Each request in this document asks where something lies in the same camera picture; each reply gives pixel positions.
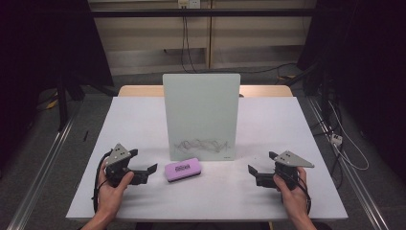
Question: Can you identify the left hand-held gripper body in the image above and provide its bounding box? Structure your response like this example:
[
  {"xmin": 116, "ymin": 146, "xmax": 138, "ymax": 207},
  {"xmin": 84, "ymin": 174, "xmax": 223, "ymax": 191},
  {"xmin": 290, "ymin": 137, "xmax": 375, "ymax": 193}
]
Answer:
[{"xmin": 104, "ymin": 143, "xmax": 135, "ymax": 188}]

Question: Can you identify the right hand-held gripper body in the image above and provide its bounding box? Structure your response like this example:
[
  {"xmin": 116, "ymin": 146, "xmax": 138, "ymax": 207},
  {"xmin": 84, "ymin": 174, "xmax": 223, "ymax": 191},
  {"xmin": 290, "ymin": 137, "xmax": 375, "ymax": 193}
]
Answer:
[{"xmin": 273, "ymin": 149, "xmax": 315, "ymax": 190}]

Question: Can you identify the purple whiteboard eraser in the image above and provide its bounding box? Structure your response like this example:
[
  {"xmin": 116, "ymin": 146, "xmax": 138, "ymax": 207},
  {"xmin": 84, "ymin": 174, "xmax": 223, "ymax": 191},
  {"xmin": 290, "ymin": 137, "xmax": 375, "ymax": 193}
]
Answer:
[{"xmin": 164, "ymin": 157, "xmax": 202, "ymax": 183}]

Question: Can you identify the person's right hand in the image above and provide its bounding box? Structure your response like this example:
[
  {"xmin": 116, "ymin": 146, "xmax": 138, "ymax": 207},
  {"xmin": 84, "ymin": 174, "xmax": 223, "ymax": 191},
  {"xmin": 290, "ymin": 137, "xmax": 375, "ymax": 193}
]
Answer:
[{"xmin": 273, "ymin": 167, "xmax": 309, "ymax": 221}]

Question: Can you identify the person's left hand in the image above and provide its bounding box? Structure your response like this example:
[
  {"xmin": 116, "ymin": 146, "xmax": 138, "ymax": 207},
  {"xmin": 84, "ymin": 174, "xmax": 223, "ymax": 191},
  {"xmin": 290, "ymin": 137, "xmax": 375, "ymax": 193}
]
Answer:
[{"xmin": 97, "ymin": 159, "xmax": 135, "ymax": 219}]

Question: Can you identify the white power adapter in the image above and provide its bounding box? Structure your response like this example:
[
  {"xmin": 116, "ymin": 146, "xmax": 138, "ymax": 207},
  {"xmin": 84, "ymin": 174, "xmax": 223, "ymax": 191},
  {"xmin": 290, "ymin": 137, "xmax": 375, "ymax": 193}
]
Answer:
[{"xmin": 329, "ymin": 133, "xmax": 344, "ymax": 147}]

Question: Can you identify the wooden table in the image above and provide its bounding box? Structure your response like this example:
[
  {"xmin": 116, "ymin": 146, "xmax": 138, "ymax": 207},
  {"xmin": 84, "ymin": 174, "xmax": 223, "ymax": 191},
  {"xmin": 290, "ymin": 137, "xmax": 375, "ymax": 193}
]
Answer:
[{"xmin": 118, "ymin": 84, "xmax": 294, "ymax": 98}]

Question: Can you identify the black metal stand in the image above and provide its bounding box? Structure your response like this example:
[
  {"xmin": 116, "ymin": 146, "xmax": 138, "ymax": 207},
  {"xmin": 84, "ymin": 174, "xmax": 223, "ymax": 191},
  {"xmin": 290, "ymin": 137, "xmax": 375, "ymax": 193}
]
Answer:
[{"xmin": 55, "ymin": 72, "xmax": 86, "ymax": 132}]

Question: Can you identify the pale green glass whiteboard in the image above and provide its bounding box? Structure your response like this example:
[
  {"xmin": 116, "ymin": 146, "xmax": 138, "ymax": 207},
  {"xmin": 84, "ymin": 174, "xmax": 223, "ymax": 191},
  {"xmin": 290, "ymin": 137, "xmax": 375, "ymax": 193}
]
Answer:
[{"xmin": 162, "ymin": 73, "xmax": 241, "ymax": 162}]

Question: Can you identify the black curtain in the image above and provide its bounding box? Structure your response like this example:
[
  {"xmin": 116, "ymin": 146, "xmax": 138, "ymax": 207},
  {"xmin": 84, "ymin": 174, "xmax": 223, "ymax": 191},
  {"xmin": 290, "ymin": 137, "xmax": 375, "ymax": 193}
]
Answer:
[
  {"xmin": 297, "ymin": 0, "xmax": 406, "ymax": 180},
  {"xmin": 0, "ymin": 0, "xmax": 115, "ymax": 167}
]

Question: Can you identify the black horizontal bar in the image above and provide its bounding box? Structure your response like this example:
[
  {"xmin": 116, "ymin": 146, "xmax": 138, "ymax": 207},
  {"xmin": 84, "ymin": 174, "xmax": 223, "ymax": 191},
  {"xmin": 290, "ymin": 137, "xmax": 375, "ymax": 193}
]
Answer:
[{"xmin": 90, "ymin": 8, "xmax": 318, "ymax": 18}]

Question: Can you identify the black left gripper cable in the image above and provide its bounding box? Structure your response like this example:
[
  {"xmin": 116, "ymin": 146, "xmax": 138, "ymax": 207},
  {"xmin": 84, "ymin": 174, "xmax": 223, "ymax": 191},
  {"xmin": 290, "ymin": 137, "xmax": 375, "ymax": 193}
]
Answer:
[{"xmin": 92, "ymin": 149, "xmax": 112, "ymax": 214}]

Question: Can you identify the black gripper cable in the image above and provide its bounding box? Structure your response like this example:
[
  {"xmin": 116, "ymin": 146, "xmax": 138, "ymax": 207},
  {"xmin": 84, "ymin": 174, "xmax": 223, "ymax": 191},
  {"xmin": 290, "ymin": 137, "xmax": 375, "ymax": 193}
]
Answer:
[
  {"xmin": 92, "ymin": 149, "xmax": 112, "ymax": 214},
  {"xmin": 286, "ymin": 169, "xmax": 312, "ymax": 216}
]

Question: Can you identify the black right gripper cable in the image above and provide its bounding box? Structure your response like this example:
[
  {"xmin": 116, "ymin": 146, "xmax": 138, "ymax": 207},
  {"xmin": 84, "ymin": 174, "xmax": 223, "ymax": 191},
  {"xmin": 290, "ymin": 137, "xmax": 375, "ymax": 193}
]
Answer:
[{"xmin": 286, "ymin": 169, "xmax": 312, "ymax": 216}]

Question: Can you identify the metal floor rail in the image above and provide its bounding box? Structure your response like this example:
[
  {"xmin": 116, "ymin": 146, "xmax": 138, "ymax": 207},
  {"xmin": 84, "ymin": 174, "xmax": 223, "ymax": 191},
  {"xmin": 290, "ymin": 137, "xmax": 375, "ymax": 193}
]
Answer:
[
  {"xmin": 6, "ymin": 103, "xmax": 83, "ymax": 230},
  {"xmin": 306, "ymin": 95, "xmax": 390, "ymax": 230}
]

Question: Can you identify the white cable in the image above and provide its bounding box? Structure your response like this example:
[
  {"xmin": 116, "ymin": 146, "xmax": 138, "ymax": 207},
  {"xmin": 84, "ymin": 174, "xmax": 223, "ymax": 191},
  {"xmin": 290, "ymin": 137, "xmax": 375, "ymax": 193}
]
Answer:
[{"xmin": 327, "ymin": 100, "xmax": 371, "ymax": 172}]

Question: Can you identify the black hanging cable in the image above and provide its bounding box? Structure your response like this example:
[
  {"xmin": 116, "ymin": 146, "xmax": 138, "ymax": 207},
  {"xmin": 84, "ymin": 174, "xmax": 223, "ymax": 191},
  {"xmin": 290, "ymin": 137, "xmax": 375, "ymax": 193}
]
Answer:
[{"xmin": 180, "ymin": 15, "xmax": 199, "ymax": 75}]

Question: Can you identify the white wall outlet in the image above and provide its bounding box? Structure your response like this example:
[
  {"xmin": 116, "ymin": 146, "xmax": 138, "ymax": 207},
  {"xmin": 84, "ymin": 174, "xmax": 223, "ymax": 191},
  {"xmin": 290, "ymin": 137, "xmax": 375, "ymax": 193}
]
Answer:
[{"xmin": 177, "ymin": 0, "xmax": 202, "ymax": 10}]

